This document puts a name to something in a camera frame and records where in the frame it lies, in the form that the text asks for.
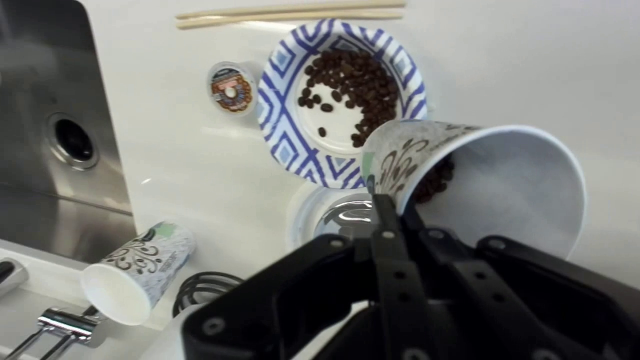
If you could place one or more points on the blue patterned paper bowl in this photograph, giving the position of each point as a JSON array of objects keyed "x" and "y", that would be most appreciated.
[{"x": 281, "y": 132}]

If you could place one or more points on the small round jar lid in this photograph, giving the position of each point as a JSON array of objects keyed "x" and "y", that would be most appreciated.
[{"x": 231, "y": 89}]

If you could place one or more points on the wooden chopstick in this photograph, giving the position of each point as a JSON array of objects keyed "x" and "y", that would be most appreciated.
[
  {"x": 286, "y": 19},
  {"x": 286, "y": 11}
]

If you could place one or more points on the chrome faucet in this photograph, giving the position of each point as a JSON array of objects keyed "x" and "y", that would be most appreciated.
[{"x": 62, "y": 323}]

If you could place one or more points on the coffee beans pile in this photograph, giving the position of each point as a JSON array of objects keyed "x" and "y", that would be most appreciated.
[{"x": 360, "y": 87}]

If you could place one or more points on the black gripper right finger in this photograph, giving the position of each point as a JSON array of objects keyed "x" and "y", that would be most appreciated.
[{"x": 532, "y": 306}]

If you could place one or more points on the steel sink basin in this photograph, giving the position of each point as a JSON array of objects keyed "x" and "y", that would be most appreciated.
[{"x": 61, "y": 101}]

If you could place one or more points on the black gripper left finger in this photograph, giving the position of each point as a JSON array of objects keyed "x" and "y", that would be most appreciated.
[{"x": 301, "y": 301}]

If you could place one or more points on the patterned paper cup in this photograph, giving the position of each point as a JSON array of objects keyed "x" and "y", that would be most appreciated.
[
  {"x": 521, "y": 181},
  {"x": 143, "y": 266}
]

